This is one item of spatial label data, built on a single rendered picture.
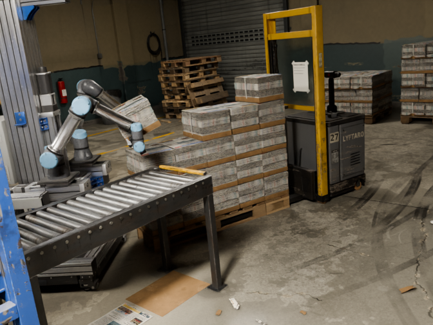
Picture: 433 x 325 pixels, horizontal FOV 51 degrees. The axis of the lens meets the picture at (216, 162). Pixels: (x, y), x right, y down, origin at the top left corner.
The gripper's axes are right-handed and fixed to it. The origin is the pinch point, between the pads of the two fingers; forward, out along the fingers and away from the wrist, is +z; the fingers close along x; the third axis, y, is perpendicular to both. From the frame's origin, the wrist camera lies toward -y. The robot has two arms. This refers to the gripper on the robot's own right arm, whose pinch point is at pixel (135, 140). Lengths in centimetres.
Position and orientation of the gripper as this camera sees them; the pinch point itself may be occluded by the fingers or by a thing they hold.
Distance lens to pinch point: 341.9
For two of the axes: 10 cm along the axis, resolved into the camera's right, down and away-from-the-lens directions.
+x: -8.6, 4.9, -1.4
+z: -2.8, -2.3, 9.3
